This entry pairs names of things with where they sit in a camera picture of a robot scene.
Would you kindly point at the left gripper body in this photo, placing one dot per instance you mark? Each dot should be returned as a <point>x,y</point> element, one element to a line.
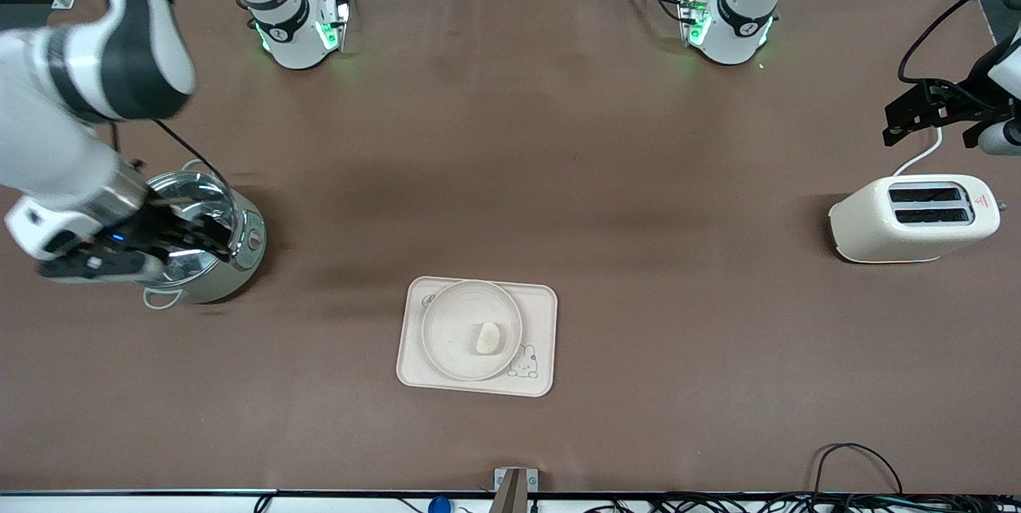
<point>959,107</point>

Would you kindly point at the round cream plate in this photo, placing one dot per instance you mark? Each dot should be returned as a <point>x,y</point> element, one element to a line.
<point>451,329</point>

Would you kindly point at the pale steamed bun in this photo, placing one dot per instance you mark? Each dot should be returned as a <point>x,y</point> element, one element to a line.
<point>488,338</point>

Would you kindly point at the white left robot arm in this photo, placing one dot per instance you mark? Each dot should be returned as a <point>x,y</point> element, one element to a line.
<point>734,26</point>

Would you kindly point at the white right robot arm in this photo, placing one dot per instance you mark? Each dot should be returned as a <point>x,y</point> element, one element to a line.
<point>120,58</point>

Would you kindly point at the cream rabbit print tray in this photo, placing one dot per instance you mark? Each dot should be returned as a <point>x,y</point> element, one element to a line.
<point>542,313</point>

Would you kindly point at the steel pot with glass lid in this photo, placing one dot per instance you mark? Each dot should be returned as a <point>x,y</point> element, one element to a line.
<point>249,258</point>

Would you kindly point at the cream two-slot toaster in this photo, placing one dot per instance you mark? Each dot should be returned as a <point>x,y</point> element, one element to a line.
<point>893,230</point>

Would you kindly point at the brown table cover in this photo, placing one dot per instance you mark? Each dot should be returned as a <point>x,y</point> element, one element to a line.
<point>718,393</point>

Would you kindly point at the blue round cap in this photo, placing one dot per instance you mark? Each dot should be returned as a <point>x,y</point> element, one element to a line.
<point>439,506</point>

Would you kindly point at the grey metal camera bracket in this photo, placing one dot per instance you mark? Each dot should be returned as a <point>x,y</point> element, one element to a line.
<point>515,489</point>

